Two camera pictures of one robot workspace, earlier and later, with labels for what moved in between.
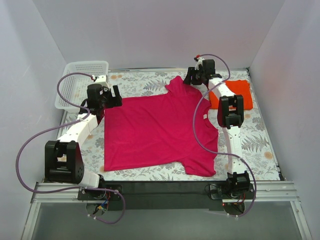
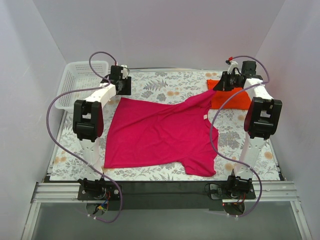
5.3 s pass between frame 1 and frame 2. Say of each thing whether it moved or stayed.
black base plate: stayed
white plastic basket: stayed
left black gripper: moved
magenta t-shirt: stayed
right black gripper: moved
